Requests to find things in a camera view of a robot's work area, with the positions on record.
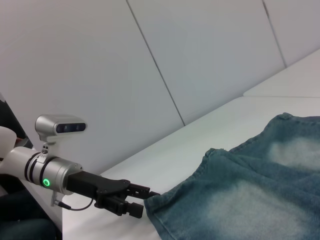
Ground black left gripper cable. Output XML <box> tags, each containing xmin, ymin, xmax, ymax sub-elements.
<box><xmin>55</xmin><ymin>198</ymin><xmax>97</xmax><ymax>211</ymax></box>

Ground black robot torso panel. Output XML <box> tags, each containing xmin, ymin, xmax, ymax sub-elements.
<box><xmin>0</xmin><ymin>96</ymin><xmax>35</xmax><ymax>151</ymax></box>

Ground blue faded denim shorts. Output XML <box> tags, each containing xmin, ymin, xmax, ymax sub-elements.
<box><xmin>143</xmin><ymin>112</ymin><xmax>320</xmax><ymax>240</ymax></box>

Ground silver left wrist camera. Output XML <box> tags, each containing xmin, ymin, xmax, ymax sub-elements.
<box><xmin>34</xmin><ymin>114</ymin><xmax>86</xmax><ymax>151</ymax></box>

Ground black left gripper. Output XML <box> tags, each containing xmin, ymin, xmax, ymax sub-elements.
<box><xmin>66</xmin><ymin>171</ymin><xmax>162</xmax><ymax>219</ymax></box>

